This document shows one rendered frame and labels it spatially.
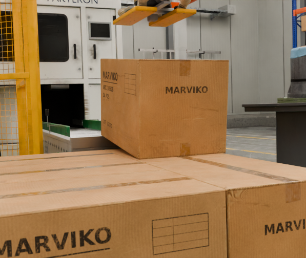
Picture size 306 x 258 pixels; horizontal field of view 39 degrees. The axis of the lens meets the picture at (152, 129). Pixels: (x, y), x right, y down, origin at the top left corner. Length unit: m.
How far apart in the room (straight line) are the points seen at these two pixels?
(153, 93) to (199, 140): 0.29
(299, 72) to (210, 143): 0.77
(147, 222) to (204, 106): 0.89
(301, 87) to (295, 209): 1.26
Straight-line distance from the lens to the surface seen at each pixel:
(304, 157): 2.39
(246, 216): 1.15
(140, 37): 12.25
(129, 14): 1.97
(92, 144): 2.26
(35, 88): 2.97
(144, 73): 1.70
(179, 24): 5.63
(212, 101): 1.83
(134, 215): 1.01
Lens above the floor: 0.76
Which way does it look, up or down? 3 degrees down
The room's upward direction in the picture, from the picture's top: 2 degrees counter-clockwise
